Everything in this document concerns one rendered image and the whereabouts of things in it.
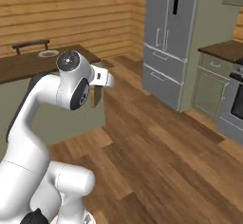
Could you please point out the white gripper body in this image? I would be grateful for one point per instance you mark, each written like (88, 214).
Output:
(109, 79)

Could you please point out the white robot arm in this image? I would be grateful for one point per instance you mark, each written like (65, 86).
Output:
(28, 145)

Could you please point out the dining counter with dark top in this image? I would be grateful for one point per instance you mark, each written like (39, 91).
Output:
(66, 123)

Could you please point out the white round plate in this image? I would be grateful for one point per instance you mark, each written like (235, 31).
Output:
(48, 53)

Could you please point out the grey steel fridge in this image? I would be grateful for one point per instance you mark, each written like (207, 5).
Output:
(167, 44)

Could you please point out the pale green base cupboards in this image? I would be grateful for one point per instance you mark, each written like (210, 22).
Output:
(210, 90)

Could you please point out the grey steel oven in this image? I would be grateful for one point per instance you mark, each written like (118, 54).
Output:
(232, 107)

